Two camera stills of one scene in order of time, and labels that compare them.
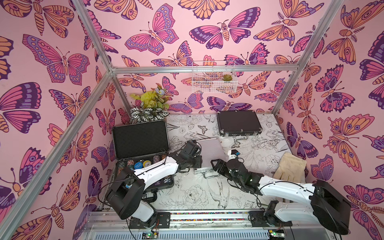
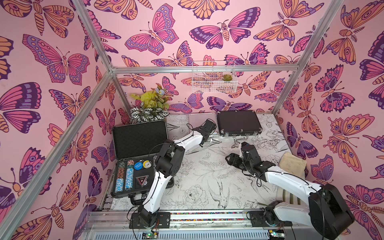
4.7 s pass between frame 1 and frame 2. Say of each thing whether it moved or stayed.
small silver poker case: moved
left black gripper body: moved
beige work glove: stayed
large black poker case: stayed
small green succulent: stayed
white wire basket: stayed
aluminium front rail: stayed
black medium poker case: stayed
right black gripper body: moved
